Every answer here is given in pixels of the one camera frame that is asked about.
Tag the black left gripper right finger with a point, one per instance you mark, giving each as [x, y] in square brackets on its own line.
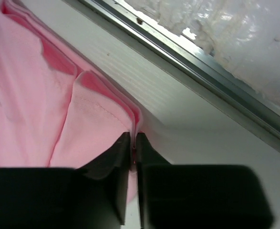
[197, 196]

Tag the light pink t-shirt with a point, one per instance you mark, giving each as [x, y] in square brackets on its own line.
[56, 109]

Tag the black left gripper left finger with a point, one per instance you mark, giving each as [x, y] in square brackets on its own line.
[93, 196]

